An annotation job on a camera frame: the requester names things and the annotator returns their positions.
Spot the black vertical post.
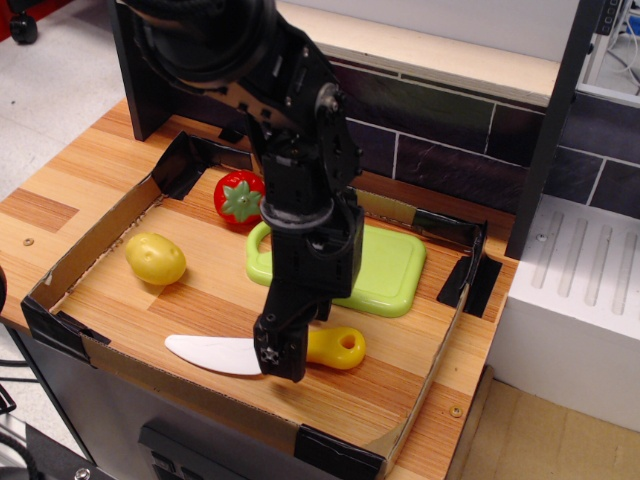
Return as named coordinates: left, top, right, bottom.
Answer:
left=505, top=0, right=604, bottom=260

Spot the cardboard fence with black tape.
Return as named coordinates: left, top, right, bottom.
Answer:
left=12, top=132, right=515, bottom=479

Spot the white toy sink drainboard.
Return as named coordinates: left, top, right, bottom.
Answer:
left=487, top=196, right=639, bottom=431

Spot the green plastic cutting board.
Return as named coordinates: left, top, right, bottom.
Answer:
left=246, top=222, right=427, bottom=318

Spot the black shelf support panel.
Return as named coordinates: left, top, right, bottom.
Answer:
left=107, top=1, right=172, bottom=141

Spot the yellow toy potato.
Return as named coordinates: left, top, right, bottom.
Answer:
left=125, top=232, right=187, bottom=286

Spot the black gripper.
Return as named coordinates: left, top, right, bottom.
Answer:
left=253, top=192, right=364, bottom=383

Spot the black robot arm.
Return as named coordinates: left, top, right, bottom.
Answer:
left=130, top=1, right=364, bottom=381

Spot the red toy tomato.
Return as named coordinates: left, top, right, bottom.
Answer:
left=214, top=170, right=265, bottom=225

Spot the yellow handled white toy knife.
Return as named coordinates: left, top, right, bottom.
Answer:
left=164, top=327, right=366, bottom=376

